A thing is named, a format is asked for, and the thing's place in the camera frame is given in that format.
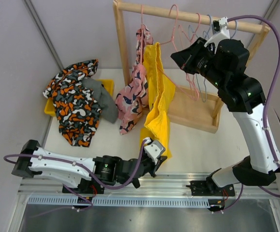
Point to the wooden clothes rack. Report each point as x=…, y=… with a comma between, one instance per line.
x=183, y=110

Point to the pink patterned shorts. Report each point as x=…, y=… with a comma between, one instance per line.
x=133, y=98

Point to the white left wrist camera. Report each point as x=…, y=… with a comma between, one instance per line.
x=155, y=150

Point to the grey shorts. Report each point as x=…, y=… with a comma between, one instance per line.
x=103, y=98

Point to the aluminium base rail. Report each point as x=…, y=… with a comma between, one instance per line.
x=166, y=190

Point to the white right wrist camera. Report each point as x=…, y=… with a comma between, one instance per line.
x=220, y=31

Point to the pink hanger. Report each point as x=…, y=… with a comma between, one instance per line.
x=142, y=37
x=194, y=92
x=191, y=38

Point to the aluminium corner post left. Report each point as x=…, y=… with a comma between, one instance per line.
x=43, y=32

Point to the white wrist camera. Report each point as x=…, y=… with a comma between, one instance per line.
x=155, y=150
x=220, y=31

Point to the aluminium corner post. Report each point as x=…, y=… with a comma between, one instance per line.
x=43, y=32
x=273, y=6

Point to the yellow plastic tray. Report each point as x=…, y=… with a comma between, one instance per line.
x=108, y=84

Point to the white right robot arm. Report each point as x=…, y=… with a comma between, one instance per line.
x=245, y=99

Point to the yellow shorts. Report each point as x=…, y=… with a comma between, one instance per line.
x=160, y=95

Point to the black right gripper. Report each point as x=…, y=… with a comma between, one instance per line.
x=189, y=55

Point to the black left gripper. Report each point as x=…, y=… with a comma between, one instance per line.
x=154, y=166

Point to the orange camouflage shorts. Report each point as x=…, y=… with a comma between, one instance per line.
x=77, y=111

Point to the aluminium corner post right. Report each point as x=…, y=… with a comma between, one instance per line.
x=273, y=6

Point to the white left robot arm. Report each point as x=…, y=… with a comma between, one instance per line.
x=82, y=175

